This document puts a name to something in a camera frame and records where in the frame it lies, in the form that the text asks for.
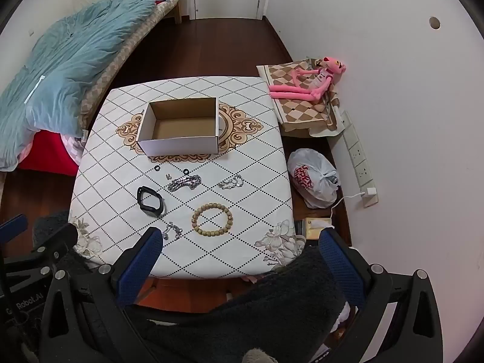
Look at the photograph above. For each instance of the white plastic bag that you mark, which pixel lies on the white plastic bag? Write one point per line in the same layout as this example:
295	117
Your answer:
310	177

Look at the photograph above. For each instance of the table with diamond-print tablecloth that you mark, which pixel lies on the table with diamond-print tablecloth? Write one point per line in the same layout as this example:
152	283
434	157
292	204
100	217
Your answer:
245	151

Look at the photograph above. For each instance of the white fuzzy cloth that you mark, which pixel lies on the white fuzzy cloth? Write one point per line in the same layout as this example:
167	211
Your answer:
341	314

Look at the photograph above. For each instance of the yellow box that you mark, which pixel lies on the yellow box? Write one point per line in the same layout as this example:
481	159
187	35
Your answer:
315	228

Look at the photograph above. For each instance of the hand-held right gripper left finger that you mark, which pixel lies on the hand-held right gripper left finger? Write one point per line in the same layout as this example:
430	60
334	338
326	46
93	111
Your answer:
138	268

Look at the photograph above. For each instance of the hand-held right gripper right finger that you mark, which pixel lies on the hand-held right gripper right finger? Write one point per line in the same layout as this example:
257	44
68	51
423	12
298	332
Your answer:
340	268

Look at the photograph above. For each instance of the cardboard box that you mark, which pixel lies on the cardboard box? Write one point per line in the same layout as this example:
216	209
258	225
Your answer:
177	145

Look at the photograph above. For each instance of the light blue duvet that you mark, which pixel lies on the light blue duvet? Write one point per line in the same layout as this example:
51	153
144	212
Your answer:
68	64

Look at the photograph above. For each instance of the pink plush toy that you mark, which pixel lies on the pink plush toy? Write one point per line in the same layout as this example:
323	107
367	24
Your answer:
321	77

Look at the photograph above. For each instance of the row of wall sockets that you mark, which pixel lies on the row of wall sockets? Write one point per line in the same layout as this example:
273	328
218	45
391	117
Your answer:
357	151

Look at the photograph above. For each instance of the black smart band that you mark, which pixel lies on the black smart band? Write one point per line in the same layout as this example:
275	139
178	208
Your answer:
153	210

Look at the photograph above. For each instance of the silver metal clips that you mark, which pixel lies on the silver metal clips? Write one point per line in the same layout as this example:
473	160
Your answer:
181	185

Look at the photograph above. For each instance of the red cloth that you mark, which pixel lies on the red cloth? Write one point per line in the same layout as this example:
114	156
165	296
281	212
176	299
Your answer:
45	151

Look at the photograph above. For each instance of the bed with checkered mattress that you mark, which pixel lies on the bed with checkered mattress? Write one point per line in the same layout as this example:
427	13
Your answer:
109	72

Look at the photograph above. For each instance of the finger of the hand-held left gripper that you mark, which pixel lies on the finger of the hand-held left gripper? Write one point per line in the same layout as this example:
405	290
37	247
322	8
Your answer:
13	225
41	259

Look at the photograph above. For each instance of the pink checkered sheet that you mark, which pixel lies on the pink checkered sheet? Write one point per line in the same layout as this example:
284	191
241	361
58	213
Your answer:
72	147

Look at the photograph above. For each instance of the white plug charger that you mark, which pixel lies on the white plug charger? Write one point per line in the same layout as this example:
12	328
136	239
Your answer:
369	193

